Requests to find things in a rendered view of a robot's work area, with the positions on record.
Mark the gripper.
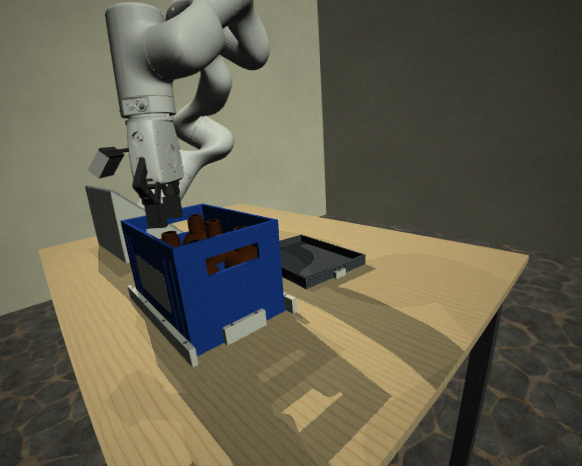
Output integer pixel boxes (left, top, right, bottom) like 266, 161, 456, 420
125, 117, 184, 229

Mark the dark blue crate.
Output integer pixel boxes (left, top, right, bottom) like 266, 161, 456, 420
121, 204, 285, 356

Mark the brown bottle with red base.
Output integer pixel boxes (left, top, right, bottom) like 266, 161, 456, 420
206, 220, 230, 264

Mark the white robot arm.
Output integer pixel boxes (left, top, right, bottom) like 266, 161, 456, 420
105, 0, 270, 200

